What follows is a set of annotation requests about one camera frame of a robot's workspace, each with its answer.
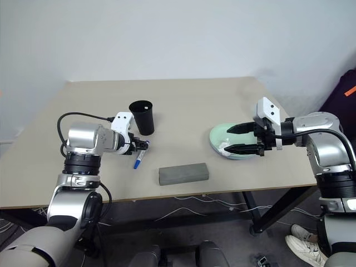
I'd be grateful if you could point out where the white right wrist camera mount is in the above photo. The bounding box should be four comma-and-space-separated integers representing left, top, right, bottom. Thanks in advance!
255, 97, 285, 151

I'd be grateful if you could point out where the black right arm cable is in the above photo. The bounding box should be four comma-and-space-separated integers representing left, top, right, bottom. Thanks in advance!
274, 128, 356, 171

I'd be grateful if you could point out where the white tissue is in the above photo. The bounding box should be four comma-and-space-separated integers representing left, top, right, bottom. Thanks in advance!
217, 137, 231, 154

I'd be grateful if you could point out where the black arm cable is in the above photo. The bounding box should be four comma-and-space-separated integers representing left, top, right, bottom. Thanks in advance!
274, 128, 356, 171
57, 112, 115, 156

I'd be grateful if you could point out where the white marker with blue cap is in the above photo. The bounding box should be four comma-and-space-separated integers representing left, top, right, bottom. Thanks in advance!
132, 141, 151, 170

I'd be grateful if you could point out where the black metal table leg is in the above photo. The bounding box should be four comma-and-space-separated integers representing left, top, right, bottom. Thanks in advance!
241, 184, 318, 236

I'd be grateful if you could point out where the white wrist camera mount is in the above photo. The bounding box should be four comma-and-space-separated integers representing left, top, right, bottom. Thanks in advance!
255, 97, 285, 151
110, 111, 135, 156

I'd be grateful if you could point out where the dark grey rounded shape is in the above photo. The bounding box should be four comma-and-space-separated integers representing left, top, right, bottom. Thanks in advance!
196, 240, 233, 267
129, 244, 168, 267

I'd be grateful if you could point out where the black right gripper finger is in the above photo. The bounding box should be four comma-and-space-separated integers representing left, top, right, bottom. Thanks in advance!
227, 123, 255, 135
224, 143, 263, 157

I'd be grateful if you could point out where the white sneaker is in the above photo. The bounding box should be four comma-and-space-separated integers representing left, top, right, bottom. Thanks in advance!
285, 235, 329, 267
290, 224, 319, 243

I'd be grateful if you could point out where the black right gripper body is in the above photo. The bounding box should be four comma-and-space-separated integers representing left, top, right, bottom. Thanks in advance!
253, 118, 279, 158

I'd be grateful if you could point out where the white cable on floor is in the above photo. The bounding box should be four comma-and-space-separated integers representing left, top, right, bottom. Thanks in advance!
154, 194, 274, 221

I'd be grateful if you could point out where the dark purple fabric seat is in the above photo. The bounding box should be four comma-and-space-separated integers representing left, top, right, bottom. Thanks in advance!
318, 69, 356, 132

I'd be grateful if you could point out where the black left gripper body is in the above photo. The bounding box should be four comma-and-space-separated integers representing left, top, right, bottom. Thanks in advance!
127, 132, 142, 156

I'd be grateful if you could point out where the black plastic cup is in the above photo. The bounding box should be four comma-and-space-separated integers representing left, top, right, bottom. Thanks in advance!
128, 99, 155, 136

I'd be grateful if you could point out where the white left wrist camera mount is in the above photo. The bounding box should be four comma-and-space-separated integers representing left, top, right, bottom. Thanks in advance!
110, 111, 135, 156

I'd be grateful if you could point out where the grey rectangular block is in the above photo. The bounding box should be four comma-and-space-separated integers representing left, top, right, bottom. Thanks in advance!
158, 162, 210, 186

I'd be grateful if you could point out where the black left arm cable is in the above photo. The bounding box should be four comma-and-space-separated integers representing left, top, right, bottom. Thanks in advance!
57, 112, 115, 156

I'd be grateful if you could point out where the light blue round plate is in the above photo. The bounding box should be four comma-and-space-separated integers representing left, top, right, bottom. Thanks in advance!
209, 121, 264, 161

